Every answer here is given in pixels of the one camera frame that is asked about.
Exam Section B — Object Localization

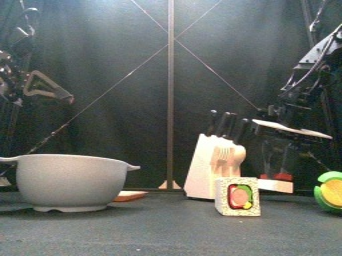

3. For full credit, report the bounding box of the grey metal frame pole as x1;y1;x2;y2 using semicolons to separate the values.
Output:
157;0;184;191

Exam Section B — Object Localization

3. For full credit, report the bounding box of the white toy knife block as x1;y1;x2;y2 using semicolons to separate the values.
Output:
182;133;247;200

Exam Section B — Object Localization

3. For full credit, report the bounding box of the speckled maki sushi toy block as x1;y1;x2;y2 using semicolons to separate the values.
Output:
213;176;261;217

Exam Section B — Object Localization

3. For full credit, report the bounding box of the grey mixing bowl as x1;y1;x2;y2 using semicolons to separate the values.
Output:
0;153;141;213

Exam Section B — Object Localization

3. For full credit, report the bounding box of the green and yellow toy food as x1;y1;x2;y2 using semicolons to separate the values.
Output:
312;171;342;214

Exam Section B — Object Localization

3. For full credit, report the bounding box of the thin diagonal brace wire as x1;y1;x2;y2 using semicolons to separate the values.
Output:
128;0;260;110
0;0;224;176

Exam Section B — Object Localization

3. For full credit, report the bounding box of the black cloth backdrop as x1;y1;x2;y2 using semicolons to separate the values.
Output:
0;0;342;194

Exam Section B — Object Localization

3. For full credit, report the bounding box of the pale wooden toy fork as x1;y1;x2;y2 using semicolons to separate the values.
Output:
214;139;234;178

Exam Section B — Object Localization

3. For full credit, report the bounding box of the white foam block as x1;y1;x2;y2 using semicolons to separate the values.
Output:
256;172;295;195

